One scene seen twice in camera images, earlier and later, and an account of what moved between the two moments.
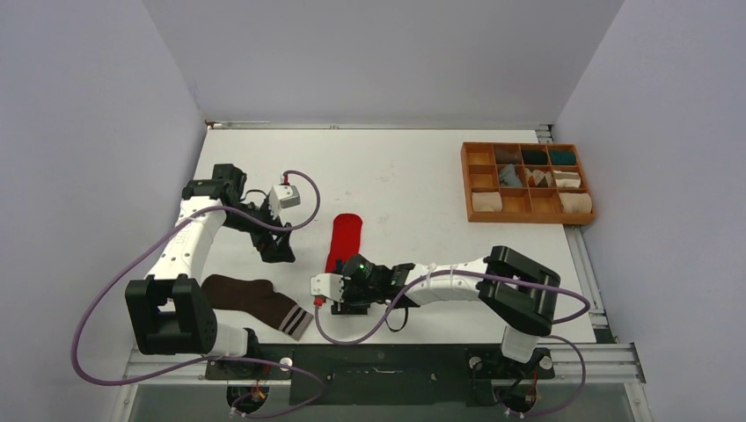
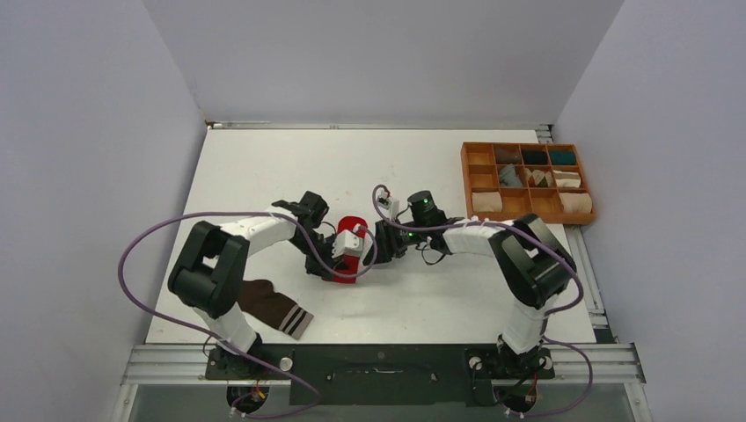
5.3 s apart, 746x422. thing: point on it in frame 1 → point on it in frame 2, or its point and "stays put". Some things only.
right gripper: (348, 305) → (386, 243)
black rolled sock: (535, 156) stays put
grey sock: (508, 178) stays put
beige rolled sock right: (576, 202) stays put
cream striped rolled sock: (566, 179) stays put
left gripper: (274, 249) → (317, 268)
